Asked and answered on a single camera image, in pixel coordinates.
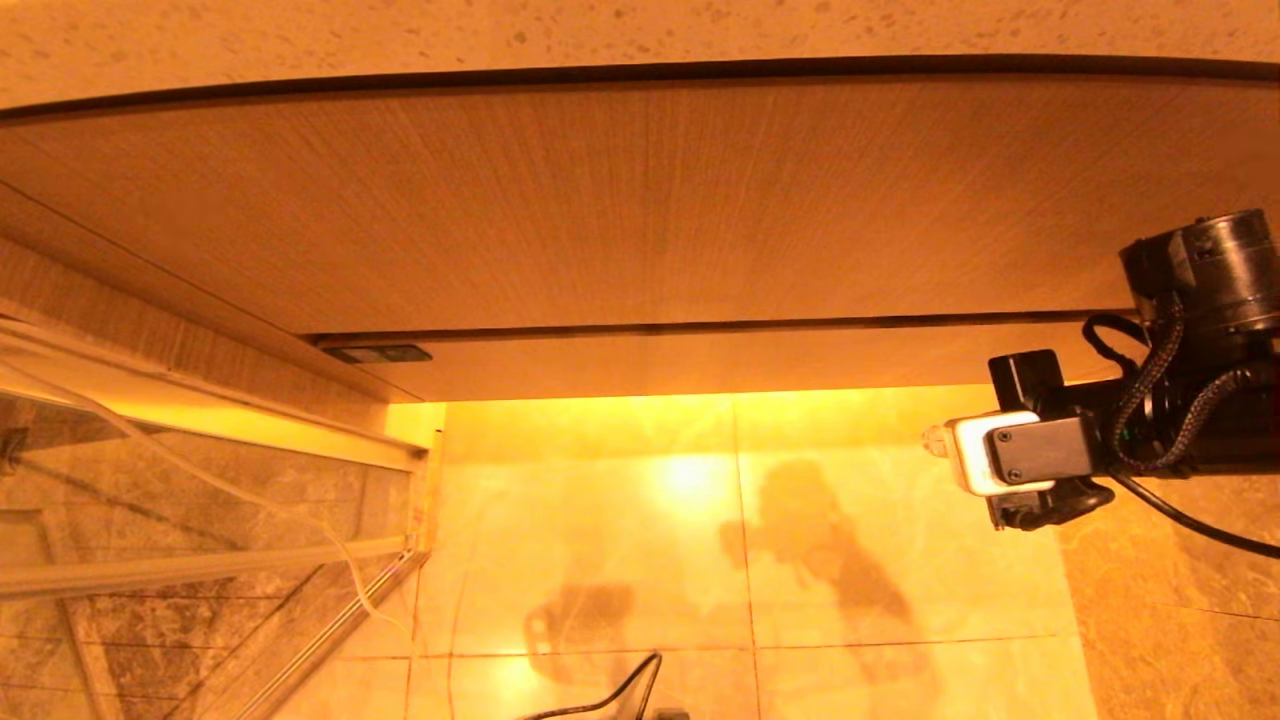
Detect smooth black camera cable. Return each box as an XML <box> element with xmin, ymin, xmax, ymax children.
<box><xmin>1105</xmin><ymin>468</ymin><xmax>1280</xmax><ymax>559</ymax></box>

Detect thin white cable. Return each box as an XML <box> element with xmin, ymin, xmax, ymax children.
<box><xmin>0</xmin><ymin>355</ymin><xmax>413</xmax><ymax>636</ymax></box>

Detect small black sensor switch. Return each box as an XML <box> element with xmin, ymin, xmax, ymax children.
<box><xmin>322</xmin><ymin>344</ymin><xmax>434</xmax><ymax>365</ymax></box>

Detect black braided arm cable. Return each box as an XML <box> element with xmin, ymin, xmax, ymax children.
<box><xmin>1083</xmin><ymin>298</ymin><xmax>1280</xmax><ymax>479</ymax></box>

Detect wooden vanity cabinet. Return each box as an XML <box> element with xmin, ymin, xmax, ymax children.
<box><xmin>0</xmin><ymin>62</ymin><xmax>1280</xmax><ymax>403</ymax></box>

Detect wooden drawer with cutout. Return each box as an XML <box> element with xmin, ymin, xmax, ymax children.
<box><xmin>312</xmin><ymin>305</ymin><xmax>1151</xmax><ymax>404</ymax></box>

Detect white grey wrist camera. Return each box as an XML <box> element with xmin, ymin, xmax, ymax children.
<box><xmin>945</xmin><ymin>410</ymin><xmax>1098</xmax><ymax>498</ymax></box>

